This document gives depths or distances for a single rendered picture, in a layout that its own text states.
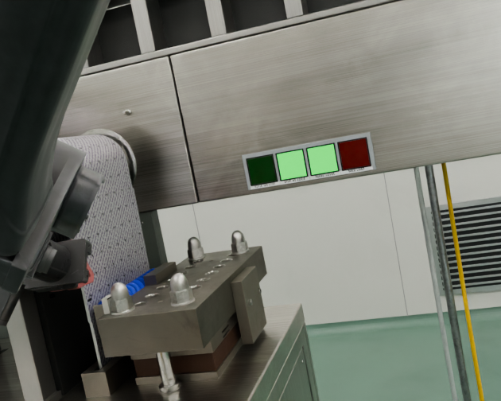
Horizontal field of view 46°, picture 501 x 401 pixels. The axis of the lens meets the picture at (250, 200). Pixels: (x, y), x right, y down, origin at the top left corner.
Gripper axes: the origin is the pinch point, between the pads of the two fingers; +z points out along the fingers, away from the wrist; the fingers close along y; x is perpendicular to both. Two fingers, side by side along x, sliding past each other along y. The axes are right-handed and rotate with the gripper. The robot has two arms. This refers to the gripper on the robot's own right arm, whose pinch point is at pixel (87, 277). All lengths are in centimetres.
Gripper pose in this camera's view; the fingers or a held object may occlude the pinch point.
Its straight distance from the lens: 99.6
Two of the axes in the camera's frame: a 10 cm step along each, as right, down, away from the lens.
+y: 9.5, -1.4, -2.7
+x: -0.4, -9.3, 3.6
